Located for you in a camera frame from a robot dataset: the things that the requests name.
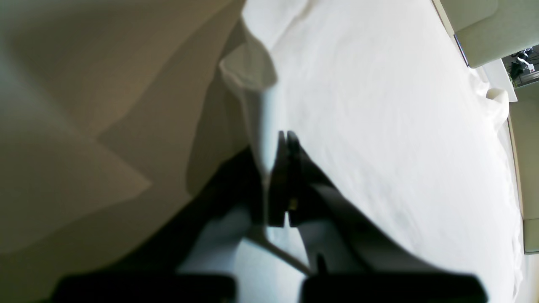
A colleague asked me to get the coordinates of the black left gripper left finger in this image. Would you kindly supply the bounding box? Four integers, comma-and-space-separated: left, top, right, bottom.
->
109, 143, 263, 276

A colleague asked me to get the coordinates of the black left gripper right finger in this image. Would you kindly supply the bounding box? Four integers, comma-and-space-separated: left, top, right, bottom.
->
287, 132, 438, 274

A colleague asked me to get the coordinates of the white T-shirt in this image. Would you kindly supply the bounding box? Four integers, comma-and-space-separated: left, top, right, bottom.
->
187, 0, 523, 303

